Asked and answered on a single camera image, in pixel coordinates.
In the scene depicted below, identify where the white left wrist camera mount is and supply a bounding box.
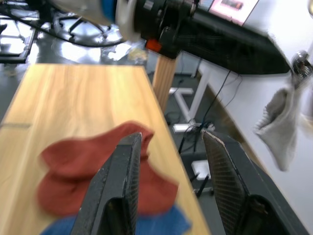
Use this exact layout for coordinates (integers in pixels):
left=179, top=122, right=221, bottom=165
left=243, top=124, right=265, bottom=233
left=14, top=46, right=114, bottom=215
left=115, top=0, right=143, bottom=42

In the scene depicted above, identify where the blue sock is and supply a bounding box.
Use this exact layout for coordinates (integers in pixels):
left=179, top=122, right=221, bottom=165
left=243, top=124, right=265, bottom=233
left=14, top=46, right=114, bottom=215
left=39, top=205, right=192, bottom=235

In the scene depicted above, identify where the wooden table leg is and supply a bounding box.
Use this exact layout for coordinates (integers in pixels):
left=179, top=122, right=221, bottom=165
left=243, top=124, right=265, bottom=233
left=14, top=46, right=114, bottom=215
left=152, top=54, right=178, bottom=112

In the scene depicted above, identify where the computer monitor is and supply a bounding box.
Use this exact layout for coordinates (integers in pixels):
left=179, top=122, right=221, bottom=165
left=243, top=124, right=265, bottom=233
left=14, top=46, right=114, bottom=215
left=208, top=0, right=260, bottom=27

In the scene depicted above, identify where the black office chair base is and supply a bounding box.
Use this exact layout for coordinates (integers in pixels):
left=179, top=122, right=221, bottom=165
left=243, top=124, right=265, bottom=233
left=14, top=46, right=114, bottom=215
left=57, top=13, right=113, bottom=41

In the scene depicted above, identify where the crumpled clear plastic wrapper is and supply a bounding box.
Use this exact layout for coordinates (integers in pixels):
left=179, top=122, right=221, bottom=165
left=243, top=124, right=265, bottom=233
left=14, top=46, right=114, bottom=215
left=101, top=45, right=149, bottom=63

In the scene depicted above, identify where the light grey sock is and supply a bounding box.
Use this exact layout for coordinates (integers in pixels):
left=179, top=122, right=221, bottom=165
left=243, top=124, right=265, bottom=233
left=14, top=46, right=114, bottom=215
left=253, top=79, right=306, bottom=172

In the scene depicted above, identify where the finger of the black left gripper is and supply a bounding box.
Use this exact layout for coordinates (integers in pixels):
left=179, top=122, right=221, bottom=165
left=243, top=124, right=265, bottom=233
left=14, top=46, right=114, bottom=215
left=176, top=8, right=292, bottom=75

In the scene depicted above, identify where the black hanging cable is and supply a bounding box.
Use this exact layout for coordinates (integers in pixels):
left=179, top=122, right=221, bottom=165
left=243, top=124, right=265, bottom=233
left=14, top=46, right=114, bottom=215
left=204, top=70, right=232, bottom=124

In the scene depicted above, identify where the rust red sock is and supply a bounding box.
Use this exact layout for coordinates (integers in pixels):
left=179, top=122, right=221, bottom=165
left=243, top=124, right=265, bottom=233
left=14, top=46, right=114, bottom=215
left=36, top=121, right=179, bottom=217

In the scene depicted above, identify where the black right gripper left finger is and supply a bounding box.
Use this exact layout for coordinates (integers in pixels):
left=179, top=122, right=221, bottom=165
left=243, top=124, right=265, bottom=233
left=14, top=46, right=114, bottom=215
left=70, top=132, right=143, bottom=235

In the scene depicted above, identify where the white desk frame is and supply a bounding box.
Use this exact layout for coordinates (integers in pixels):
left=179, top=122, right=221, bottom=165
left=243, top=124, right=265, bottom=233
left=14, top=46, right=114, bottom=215
left=168, top=61, right=213, bottom=123

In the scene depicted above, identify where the black metal floor frame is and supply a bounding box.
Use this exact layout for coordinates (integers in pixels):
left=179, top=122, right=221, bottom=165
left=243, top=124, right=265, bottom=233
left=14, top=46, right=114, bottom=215
left=0, top=30, right=36, bottom=63

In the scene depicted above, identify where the white power strip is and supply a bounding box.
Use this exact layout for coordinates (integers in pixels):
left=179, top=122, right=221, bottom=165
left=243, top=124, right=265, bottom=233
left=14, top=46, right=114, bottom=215
left=173, top=121, right=216, bottom=133

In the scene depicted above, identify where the chrome hanger clip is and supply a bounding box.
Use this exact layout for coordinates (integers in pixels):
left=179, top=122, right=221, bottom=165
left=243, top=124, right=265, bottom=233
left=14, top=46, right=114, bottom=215
left=290, top=49, right=313, bottom=85

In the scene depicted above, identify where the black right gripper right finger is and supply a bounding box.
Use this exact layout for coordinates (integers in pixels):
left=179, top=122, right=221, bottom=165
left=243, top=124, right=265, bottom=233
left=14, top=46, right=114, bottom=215
left=201, top=130, right=309, bottom=235

